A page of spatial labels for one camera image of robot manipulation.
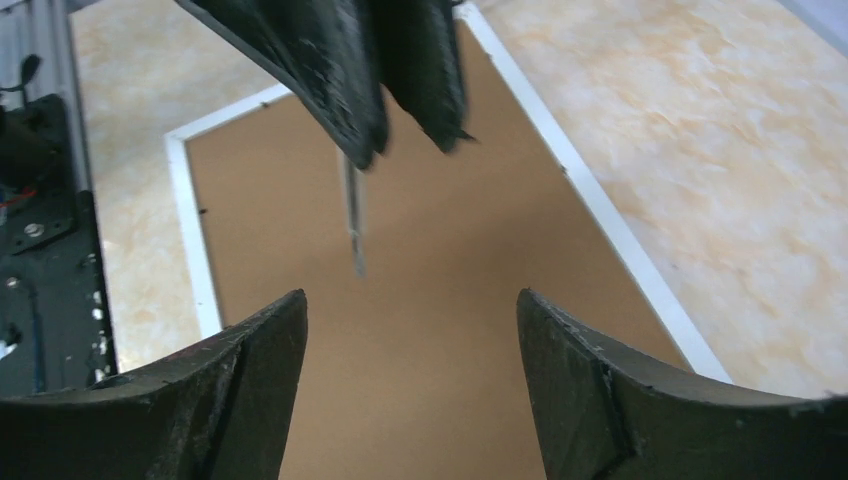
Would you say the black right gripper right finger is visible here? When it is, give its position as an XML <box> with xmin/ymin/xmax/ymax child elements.
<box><xmin>517</xmin><ymin>289</ymin><xmax>847</xmax><ymax>479</ymax></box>

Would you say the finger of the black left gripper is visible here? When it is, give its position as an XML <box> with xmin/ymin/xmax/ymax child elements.
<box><xmin>179</xmin><ymin>0</ymin><xmax>389</xmax><ymax>171</ymax></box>
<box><xmin>368</xmin><ymin>0</ymin><xmax>472</xmax><ymax>154</ymax></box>

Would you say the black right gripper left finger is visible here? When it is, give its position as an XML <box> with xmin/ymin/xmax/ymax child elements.
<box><xmin>1</xmin><ymin>290</ymin><xmax>308</xmax><ymax>479</ymax></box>

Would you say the silver screwdriver tool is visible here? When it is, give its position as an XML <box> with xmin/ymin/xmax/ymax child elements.
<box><xmin>338</xmin><ymin>150</ymin><xmax>366</xmax><ymax>277</ymax></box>

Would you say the white picture frame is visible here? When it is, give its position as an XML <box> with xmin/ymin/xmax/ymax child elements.
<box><xmin>163</xmin><ymin>1</ymin><xmax>732</xmax><ymax>383</ymax></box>

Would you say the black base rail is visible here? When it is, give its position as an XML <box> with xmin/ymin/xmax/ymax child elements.
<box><xmin>1</xmin><ymin>94</ymin><xmax>118</xmax><ymax>397</ymax></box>

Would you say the brown frame backing board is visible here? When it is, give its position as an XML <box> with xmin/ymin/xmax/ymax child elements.
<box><xmin>186</xmin><ymin>25</ymin><xmax>684</xmax><ymax>479</ymax></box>

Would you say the aluminium front rail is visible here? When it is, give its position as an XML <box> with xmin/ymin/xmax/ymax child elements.
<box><xmin>1</xmin><ymin>0</ymin><xmax>91</xmax><ymax>190</ymax></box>

